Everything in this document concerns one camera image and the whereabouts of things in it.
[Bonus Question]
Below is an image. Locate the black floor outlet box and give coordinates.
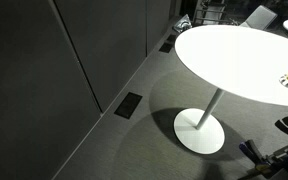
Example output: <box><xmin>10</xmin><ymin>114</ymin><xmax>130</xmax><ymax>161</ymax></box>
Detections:
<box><xmin>165</xmin><ymin>33</ymin><xmax>179</xmax><ymax>44</ymax></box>
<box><xmin>113</xmin><ymin>92</ymin><xmax>144</xmax><ymax>120</ymax></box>
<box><xmin>158</xmin><ymin>42</ymin><xmax>175</xmax><ymax>54</ymax></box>

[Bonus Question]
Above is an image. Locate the metal chair frame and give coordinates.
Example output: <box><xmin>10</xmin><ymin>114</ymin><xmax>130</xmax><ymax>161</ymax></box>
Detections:
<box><xmin>193</xmin><ymin>0</ymin><xmax>239</xmax><ymax>26</ymax></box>

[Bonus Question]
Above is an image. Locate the shiny metallic floor object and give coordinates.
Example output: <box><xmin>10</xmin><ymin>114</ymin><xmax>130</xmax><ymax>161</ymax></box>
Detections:
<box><xmin>172</xmin><ymin>14</ymin><xmax>194</xmax><ymax>33</ymax></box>

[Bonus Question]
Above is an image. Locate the white table pedestal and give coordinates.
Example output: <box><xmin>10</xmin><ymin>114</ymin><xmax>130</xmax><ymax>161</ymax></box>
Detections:
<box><xmin>173</xmin><ymin>87</ymin><xmax>226</xmax><ymax>155</ymax></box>

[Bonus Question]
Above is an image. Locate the grey chair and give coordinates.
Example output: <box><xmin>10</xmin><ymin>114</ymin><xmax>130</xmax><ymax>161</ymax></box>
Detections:
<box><xmin>239</xmin><ymin>4</ymin><xmax>279</xmax><ymax>31</ymax></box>

